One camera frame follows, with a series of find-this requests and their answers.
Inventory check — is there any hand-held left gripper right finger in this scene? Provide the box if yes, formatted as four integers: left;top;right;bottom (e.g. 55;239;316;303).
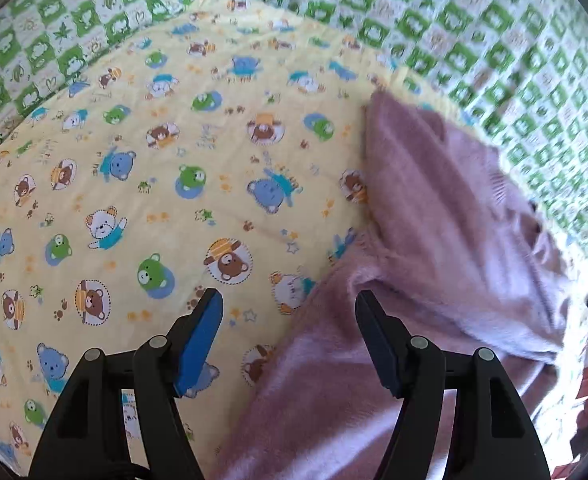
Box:
355;291;552;480

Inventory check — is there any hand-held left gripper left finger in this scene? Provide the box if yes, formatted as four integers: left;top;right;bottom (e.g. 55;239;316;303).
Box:
28;288;223;480

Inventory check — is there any purple towel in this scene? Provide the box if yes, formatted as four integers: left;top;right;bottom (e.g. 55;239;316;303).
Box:
214;91;582;480

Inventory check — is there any yellow bear print blanket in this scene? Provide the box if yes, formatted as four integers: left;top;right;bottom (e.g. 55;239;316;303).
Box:
0;0;588;480

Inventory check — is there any green checked bed sheet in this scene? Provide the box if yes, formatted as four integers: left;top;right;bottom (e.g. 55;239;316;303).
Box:
254;0;588;266

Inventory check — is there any green checked pillow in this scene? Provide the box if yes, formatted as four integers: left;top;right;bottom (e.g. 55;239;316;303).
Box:
0;0;195;156

